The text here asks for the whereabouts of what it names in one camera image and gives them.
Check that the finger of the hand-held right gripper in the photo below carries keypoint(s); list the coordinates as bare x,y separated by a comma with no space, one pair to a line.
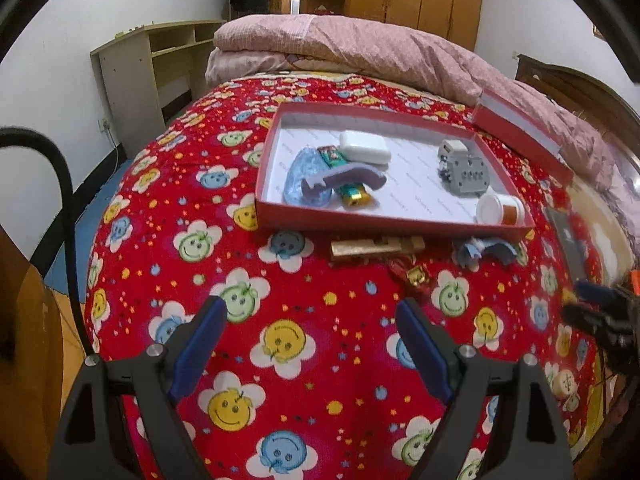
592,320
595,292

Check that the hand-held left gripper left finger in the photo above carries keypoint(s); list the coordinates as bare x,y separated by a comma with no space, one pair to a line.
200,345

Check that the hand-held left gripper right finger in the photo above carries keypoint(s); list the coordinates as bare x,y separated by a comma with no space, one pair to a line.
420,345

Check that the white jar with orange label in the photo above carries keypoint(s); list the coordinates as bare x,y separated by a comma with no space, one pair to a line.
492,209

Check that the shallow red box tray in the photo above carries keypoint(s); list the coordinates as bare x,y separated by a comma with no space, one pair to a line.
415,195

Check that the grey power adapter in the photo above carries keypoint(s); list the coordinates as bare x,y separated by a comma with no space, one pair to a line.
467,177

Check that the clear blue plastic item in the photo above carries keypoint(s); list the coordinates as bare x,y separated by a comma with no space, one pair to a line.
300,175

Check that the dark remote control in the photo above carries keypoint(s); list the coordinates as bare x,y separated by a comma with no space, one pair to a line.
567,240

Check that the small white game tile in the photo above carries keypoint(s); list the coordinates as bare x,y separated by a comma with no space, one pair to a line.
566,384

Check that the red and gold candy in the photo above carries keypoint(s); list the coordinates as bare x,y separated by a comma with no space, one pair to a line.
415,275

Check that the blue grey curved plastic piece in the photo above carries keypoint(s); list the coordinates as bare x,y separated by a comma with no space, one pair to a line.
472,255

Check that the gold wooden puzzle piece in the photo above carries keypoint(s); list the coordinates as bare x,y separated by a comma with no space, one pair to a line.
360,248

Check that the red smiley flower blanket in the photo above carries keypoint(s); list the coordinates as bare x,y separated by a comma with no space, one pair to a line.
310,285

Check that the green and gold wrapped bar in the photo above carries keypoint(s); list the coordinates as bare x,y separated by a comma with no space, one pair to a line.
356,196

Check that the wooden cabinet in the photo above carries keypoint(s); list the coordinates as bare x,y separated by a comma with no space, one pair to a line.
25,360

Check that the red box lid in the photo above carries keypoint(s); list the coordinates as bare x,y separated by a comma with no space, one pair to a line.
520,132

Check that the dark wooden headboard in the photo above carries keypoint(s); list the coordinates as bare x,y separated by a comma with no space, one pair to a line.
575,90

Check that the white rectangular case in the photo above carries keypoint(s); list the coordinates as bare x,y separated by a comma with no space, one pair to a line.
364,146

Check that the beige open shelf unit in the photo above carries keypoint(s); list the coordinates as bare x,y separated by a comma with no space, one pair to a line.
125,75

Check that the pink quilt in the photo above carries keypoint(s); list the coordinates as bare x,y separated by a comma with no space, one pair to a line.
350,45

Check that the grey plastic bracket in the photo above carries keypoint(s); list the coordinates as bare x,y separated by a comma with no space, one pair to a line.
350,175

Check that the white wall socket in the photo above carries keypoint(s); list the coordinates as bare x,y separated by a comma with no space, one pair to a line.
106,123

